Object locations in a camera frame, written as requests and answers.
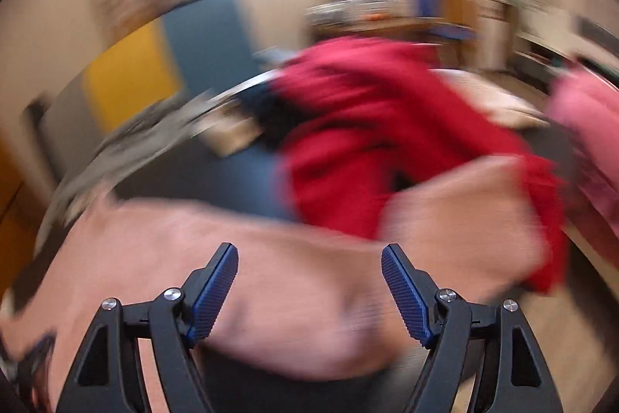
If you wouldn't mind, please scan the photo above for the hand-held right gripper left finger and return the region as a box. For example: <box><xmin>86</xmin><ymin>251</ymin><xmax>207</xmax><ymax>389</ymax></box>
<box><xmin>55</xmin><ymin>243</ymin><xmax>240</xmax><ymax>413</ymax></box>

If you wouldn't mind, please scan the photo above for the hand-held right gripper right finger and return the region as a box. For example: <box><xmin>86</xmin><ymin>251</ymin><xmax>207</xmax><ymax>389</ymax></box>
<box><xmin>381</xmin><ymin>243</ymin><xmax>564</xmax><ymax>413</ymax></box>

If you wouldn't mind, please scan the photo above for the pink knit sweater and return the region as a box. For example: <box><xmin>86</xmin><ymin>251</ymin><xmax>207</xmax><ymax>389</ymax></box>
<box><xmin>0</xmin><ymin>156</ymin><xmax>549</xmax><ymax>413</ymax></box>

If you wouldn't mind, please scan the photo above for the wooden wardrobe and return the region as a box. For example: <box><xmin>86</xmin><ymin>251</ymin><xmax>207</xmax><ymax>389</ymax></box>
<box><xmin>0</xmin><ymin>137</ymin><xmax>42</xmax><ymax>293</ymax></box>

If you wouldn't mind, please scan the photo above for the red garment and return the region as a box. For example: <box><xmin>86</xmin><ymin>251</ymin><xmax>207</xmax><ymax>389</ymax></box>
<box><xmin>268</xmin><ymin>36</ymin><xmax>569</xmax><ymax>293</ymax></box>

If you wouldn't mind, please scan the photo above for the grey cloth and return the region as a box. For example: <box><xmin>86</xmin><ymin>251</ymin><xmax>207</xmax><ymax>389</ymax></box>
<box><xmin>36</xmin><ymin>91</ymin><xmax>243</xmax><ymax>240</ymax></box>

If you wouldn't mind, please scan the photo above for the dark blue garment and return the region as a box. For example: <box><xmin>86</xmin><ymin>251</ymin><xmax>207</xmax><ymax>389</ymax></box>
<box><xmin>242</xmin><ymin>79</ymin><xmax>301</xmax><ymax>145</ymax></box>

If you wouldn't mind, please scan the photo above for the pink cloth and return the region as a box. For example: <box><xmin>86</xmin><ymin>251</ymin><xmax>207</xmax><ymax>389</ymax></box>
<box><xmin>546</xmin><ymin>72</ymin><xmax>619</xmax><ymax>244</ymax></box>

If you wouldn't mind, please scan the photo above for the wooden desk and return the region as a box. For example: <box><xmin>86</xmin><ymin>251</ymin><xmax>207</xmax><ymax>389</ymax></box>
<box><xmin>309</xmin><ymin>0</ymin><xmax>513</xmax><ymax>70</ymax></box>

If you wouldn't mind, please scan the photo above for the assorted desk clutter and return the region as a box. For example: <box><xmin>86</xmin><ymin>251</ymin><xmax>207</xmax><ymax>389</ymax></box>
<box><xmin>309</xmin><ymin>0</ymin><xmax>417</xmax><ymax>27</ymax></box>

